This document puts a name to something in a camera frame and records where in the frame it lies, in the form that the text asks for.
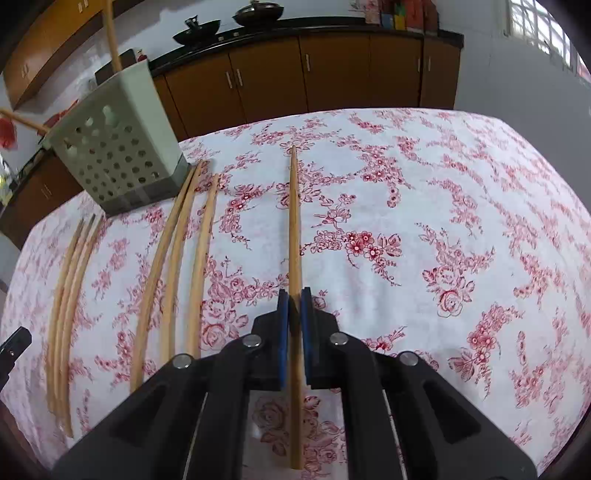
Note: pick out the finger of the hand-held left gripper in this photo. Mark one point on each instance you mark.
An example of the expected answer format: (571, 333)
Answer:
(14, 346)

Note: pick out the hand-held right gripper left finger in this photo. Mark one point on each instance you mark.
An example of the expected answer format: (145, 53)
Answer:
(282, 332)

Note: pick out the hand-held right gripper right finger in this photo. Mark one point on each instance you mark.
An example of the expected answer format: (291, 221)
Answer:
(305, 332)

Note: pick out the grey perforated utensil holder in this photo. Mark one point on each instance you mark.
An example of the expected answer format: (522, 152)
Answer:
(120, 157)

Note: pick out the brown lower kitchen cabinets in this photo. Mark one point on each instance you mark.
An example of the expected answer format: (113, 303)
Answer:
(323, 78)

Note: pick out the brown kitchen cabinets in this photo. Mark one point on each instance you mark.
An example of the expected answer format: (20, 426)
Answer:
(46, 41)
(323, 78)

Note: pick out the dark wooden cutting board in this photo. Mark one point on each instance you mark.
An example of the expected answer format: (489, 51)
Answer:
(104, 74)

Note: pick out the black gas stove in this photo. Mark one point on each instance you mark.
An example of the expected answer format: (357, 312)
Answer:
(231, 35)

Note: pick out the brown upper kitchen cabinets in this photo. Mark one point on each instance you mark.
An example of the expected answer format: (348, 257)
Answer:
(46, 41)

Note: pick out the black kitchen countertop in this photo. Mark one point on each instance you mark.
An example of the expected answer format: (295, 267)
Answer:
(332, 25)

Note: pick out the black wok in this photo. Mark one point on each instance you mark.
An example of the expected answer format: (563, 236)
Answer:
(196, 31)

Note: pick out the dark pan with lid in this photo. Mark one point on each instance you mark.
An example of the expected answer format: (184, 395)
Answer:
(258, 13)

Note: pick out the pink bottle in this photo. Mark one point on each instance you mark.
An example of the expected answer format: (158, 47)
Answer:
(372, 11)

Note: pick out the tall red bottle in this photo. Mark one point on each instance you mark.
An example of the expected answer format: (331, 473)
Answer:
(415, 14)
(431, 14)

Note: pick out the barred window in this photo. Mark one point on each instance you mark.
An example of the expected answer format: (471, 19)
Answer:
(545, 27)

